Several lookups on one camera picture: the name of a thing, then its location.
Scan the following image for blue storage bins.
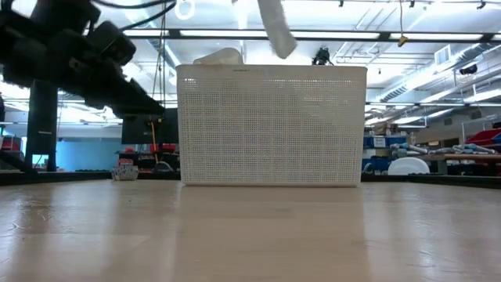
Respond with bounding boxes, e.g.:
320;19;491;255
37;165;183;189
362;135;409;173

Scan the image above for white round disc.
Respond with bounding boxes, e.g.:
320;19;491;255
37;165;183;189
387;156;431;176

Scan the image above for red bin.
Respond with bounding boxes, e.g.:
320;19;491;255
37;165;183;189
465;128;501;146

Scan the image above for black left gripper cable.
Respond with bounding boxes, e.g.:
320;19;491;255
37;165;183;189
92;0;178;32

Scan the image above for black and white garment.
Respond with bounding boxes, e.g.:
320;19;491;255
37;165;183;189
256;0;298;60

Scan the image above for dark shelf with red items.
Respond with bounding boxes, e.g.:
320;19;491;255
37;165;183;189
115;143;181;173

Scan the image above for black monitor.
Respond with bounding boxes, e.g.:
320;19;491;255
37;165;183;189
121;107;179;145

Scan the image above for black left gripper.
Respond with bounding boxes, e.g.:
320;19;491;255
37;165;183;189
0;14;165;119

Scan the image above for black upright post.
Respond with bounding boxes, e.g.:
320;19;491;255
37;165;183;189
24;80;59;173

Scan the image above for black aluminium table frame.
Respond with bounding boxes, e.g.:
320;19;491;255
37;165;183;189
0;150;501;190

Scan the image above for wooden workbench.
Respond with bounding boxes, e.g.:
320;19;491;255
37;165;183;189
414;143;501;176

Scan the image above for white hanging ring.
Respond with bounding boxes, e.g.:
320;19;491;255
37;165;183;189
174;0;196;21

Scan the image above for yellow hanging connector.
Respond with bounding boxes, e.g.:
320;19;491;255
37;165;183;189
397;0;410;48

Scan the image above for black hanging device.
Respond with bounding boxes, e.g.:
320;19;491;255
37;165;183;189
312;46;334;66

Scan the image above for white perforated plastic basket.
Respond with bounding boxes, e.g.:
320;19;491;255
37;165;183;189
175;64;369;188

